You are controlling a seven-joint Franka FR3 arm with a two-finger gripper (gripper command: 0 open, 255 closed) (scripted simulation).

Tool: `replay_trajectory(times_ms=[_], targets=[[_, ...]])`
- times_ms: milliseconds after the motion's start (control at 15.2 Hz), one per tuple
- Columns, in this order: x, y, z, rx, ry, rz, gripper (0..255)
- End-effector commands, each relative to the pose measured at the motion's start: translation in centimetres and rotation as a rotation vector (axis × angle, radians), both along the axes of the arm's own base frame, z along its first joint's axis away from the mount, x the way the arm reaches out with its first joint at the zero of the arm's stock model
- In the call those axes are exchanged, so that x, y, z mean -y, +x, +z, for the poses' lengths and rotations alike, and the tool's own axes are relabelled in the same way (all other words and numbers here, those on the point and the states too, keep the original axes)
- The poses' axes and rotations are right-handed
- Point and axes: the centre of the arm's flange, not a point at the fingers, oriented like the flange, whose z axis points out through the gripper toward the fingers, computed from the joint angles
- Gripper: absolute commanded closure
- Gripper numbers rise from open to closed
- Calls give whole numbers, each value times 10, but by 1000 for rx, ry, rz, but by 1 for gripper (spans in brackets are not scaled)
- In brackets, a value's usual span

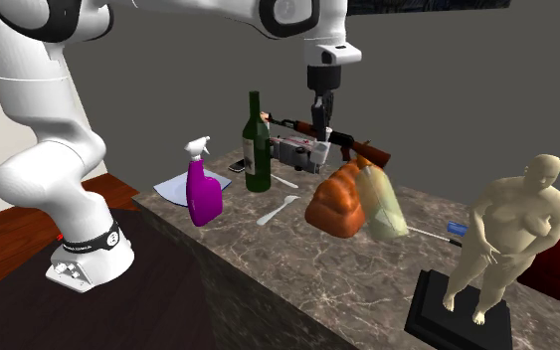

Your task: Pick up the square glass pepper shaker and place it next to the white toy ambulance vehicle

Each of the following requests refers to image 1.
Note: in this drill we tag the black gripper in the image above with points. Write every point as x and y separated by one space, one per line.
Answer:
324 77

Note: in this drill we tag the brown and black toy rifle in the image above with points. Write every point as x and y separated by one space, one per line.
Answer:
357 144

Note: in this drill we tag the translucent pale green bottle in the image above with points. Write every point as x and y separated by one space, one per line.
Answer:
381 203

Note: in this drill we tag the white plastic spoon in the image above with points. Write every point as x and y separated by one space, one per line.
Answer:
284 182

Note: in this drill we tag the pale blue plate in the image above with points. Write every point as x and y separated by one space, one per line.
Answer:
174 189

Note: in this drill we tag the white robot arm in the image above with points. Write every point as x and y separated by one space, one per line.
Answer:
42 97

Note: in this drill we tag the purple spray bottle white head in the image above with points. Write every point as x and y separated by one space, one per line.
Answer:
204 198

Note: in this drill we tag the beige figure on black base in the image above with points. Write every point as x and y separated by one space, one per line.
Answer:
507 218

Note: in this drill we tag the black phone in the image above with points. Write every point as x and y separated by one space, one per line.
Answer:
237 166

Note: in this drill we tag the green wine bottle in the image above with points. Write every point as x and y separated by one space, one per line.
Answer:
257 160

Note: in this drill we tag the dark robot stand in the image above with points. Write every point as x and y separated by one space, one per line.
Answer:
129 310

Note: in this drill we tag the brown bread loaf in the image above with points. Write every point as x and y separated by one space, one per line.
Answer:
335 203

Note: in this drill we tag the grey box-shaped machine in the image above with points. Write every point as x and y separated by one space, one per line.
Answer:
291 151

